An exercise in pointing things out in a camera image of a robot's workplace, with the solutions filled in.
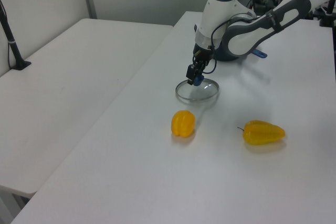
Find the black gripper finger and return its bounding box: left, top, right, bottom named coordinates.
left=186, top=60, right=199, bottom=86
left=195, top=61, right=208, bottom=77

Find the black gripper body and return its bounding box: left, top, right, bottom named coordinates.
left=193, top=44, right=215, bottom=63

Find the glass lid with blue knob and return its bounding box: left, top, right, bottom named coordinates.
left=175, top=74, right=220, bottom=102

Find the yellow toy bell pepper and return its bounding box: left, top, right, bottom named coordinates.
left=237, top=120, right=286, bottom=146

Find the white side table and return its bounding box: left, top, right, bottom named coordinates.
left=0, top=18, right=174, bottom=198

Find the black clamp stand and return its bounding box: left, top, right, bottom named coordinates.
left=312, top=0, right=336, bottom=28

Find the black pole with base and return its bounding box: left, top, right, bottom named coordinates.
left=0, top=0, right=32, bottom=71

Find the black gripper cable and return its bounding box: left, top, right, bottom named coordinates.
left=203, top=15, right=260, bottom=75

